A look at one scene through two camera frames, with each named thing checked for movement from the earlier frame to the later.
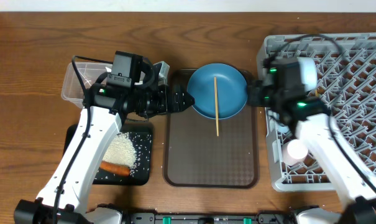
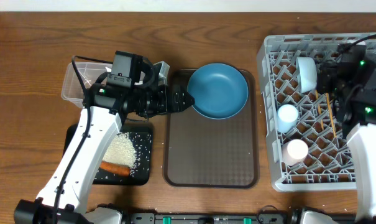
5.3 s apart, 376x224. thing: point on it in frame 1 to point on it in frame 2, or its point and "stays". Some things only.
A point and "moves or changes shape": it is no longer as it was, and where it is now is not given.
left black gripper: [175, 102] stays
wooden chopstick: [215, 81] moves or changes shape
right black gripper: [254, 96] to [327, 73]
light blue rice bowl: [307, 71] stays
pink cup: [294, 152] stays
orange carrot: [115, 168] stays
